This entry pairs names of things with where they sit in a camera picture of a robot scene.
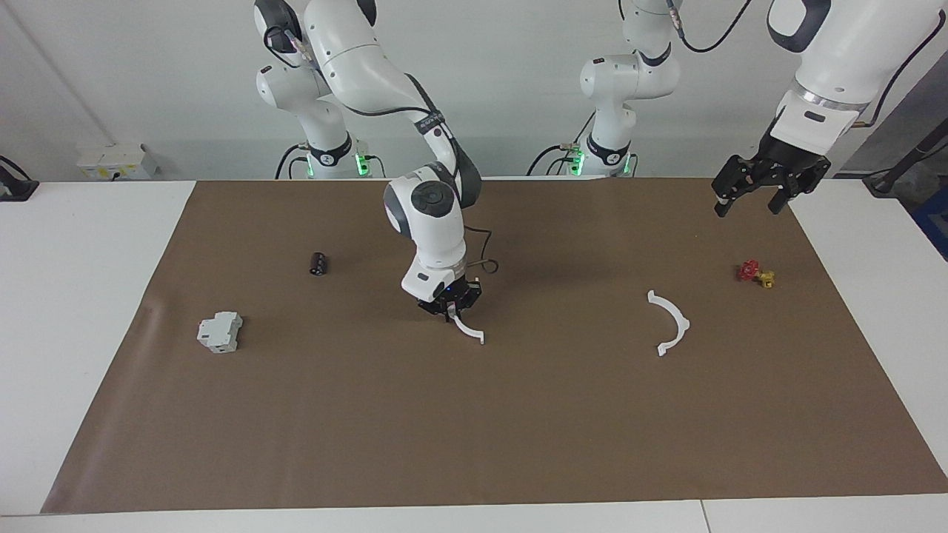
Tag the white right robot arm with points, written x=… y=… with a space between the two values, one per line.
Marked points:
x=433 y=222

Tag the blue box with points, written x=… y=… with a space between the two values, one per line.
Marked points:
x=935 y=222

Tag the brown table mat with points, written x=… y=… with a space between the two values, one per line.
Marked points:
x=481 y=414

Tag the white circuit breaker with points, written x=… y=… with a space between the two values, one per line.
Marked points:
x=219 y=332

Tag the black cylindrical capacitor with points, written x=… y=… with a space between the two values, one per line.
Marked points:
x=319 y=263

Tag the black stand leg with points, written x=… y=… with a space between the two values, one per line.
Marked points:
x=907 y=159

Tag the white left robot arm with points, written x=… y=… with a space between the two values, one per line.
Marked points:
x=629 y=81

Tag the black table clamp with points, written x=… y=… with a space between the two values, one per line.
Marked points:
x=18 y=189

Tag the white power strip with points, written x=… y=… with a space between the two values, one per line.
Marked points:
x=118 y=161

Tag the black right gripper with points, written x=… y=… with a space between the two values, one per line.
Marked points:
x=452 y=292

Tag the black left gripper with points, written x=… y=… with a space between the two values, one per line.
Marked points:
x=781 y=166

